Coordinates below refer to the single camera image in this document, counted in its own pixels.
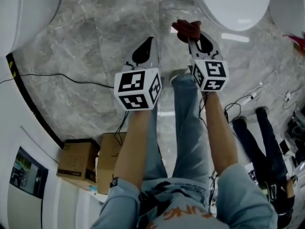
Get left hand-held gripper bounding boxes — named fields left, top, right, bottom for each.
left=113, top=36, right=163, bottom=111

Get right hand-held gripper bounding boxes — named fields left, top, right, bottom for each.
left=187, top=31, right=229, bottom=92

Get dark red cloth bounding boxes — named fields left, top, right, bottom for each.
left=172, top=19, right=202, bottom=43

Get white toilet with tank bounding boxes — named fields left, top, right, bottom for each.
left=177, top=0, right=272, bottom=32

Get person's right forearm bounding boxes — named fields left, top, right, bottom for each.
left=203, top=91, right=239, bottom=176

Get person's left forearm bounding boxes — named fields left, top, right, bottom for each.
left=113, top=108, right=158, bottom=190

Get person's right white shoe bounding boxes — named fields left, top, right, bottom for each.
left=169, top=69, right=189, bottom=81

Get white power strip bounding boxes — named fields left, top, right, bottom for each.
left=240, top=92, right=258, bottom=105

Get person's light blue jeans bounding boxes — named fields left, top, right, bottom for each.
left=142, top=74, right=212, bottom=186

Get brown cardboard box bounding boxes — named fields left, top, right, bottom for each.
left=56, top=138, right=101, bottom=185
left=96, top=132, right=127, bottom=195

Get black yellow edge strip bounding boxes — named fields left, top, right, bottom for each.
left=6, top=52, right=65, bottom=150

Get person's light blue sweatshirt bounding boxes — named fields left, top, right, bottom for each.
left=90, top=163, right=278, bottom=229

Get black power strip cable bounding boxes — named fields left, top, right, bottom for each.
left=224, top=94, right=253, bottom=124

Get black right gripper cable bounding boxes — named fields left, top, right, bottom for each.
left=199, top=92, right=218, bottom=216

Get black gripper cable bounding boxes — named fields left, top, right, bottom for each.
left=199, top=92, right=218, bottom=216
left=114, top=110, right=130, bottom=146

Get white cable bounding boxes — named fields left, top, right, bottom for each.
left=247, top=69, right=305, bottom=109

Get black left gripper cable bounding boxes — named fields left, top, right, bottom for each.
left=114, top=110, right=130, bottom=146

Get black wall plug cable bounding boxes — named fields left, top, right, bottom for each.
left=0, top=73, right=115, bottom=89

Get black framed wall window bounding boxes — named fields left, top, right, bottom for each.
left=9, top=146, right=49, bottom=199

